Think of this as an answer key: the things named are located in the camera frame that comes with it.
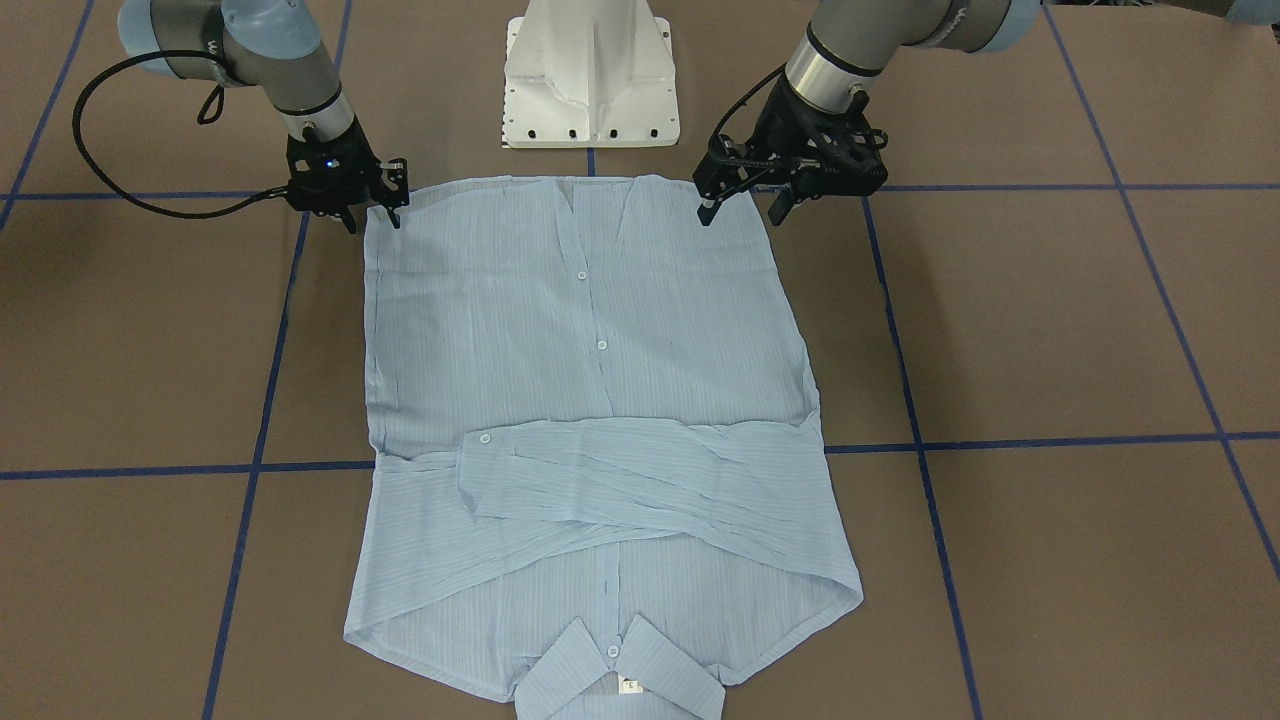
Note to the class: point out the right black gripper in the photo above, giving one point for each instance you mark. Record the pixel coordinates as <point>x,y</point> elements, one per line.
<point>352,159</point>

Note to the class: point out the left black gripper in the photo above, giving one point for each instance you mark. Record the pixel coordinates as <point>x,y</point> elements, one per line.
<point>775,127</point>

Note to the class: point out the light blue button-up shirt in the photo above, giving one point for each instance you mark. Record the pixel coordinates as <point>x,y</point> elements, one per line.
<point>600,486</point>

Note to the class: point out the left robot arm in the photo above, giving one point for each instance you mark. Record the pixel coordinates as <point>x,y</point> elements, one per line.
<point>848,44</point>

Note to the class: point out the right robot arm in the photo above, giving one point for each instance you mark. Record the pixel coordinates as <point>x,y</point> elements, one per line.
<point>277,46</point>

